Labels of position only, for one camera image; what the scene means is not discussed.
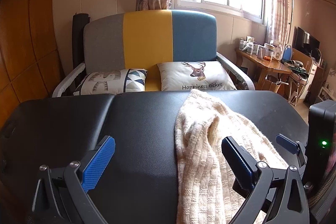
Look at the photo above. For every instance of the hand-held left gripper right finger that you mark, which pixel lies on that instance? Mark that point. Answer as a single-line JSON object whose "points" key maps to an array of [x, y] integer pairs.
{"points": [[237, 161]]}

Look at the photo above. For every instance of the white deer print pillow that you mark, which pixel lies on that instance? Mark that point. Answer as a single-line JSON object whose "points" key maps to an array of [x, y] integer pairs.
{"points": [[178, 77]]}

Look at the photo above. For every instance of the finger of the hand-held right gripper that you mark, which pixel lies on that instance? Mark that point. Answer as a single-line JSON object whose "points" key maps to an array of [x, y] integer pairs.
{"points": [[285, 140]]}

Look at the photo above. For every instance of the wooden wardrobe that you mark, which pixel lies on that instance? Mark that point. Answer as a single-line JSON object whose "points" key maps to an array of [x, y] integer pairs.
{"points": [[23, 43]]}

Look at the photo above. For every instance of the triangle patterned pillow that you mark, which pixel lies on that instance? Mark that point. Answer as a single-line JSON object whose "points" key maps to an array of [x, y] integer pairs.
{"points": [[110, 81]]}

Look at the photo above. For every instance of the cream knitted sweater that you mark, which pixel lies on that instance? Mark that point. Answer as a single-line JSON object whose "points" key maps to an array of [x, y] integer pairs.
{"points": [[199, 161]]}

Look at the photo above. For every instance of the wooden side desk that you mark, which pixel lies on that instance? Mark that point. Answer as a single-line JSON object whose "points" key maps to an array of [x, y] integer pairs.
{"points": [[265, 64]]}

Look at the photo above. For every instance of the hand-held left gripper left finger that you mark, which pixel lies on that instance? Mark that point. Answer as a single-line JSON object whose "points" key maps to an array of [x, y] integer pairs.
{"points": [[99, 163]]}

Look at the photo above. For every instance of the grey yellow blue sofa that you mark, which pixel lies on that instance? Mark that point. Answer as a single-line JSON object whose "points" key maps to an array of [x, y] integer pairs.
{"points": [[105, 43]]}

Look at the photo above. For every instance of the light wooden cabinet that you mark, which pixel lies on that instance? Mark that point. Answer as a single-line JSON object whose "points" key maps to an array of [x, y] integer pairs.
{"points": [[302, 57]]}

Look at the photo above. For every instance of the small oranges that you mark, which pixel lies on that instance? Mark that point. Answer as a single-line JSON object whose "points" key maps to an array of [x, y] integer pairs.
{"points": [[267, 58]]}

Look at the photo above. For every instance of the black flat screen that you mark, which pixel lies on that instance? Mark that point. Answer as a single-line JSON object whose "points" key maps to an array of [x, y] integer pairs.
{"points": [[302, 40]]}

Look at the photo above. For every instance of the thin floor lamp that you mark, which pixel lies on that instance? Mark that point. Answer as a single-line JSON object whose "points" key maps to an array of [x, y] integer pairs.
{"points": [[292, 3]]}

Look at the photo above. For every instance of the row of clear storage jars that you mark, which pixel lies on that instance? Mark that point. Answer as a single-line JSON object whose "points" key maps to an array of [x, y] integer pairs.
{"points": [[249, 47]]}

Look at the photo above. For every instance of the white clothes hanger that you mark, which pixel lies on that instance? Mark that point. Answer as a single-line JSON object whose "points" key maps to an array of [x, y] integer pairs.
{"points": [[278, 81]]}

